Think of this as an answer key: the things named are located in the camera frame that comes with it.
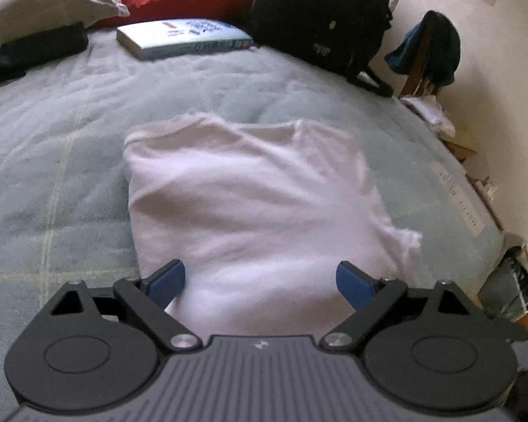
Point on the black pouch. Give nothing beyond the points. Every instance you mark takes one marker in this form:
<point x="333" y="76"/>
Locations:
<point x="39" y="50"/>

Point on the grey pillow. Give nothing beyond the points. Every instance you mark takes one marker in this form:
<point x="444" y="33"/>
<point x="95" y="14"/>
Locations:
<point x="44" y="0"/>

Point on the light blue book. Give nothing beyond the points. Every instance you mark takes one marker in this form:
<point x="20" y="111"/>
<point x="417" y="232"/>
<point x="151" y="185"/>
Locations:
<point x="180" y="37"/>

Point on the crumpled white cloth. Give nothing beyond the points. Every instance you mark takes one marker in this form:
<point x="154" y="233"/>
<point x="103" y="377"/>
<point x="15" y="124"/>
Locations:
<point x="431" y="114"/>

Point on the wooden chair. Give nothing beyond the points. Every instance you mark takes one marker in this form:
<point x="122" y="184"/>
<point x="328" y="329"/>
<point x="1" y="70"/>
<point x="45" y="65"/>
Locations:
<point x="416" y="74"/>

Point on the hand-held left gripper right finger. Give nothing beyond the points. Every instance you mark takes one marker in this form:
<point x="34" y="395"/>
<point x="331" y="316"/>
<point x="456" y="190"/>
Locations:
<point x="354" y="285"/>

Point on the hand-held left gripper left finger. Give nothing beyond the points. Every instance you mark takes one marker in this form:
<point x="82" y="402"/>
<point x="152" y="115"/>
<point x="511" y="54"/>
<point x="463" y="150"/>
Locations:
<point x="169" y="281"/>

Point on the white printed sweatshirt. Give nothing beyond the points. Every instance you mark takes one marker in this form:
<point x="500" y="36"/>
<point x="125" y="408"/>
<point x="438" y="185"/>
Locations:
<point x="255" y="211"/>

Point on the black backpack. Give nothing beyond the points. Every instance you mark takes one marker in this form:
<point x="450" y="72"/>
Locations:
<point x="321" y="13"/>

